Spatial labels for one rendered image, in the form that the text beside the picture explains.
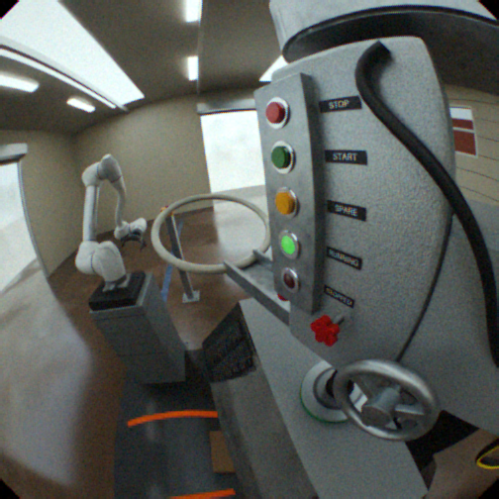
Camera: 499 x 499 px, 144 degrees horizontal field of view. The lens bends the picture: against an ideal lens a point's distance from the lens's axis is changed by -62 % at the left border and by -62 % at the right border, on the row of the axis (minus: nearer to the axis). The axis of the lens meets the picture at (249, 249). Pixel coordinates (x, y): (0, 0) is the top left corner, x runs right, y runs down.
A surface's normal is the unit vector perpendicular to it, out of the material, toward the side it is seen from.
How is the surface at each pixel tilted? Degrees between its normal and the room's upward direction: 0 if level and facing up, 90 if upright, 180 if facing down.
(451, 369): 90
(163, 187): 90
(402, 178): 90
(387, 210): 90
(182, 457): 0
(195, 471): 0
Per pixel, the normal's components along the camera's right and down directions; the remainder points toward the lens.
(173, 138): 0.22, 0.39
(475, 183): -0.97, 0.20
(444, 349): -0.83, 0.32
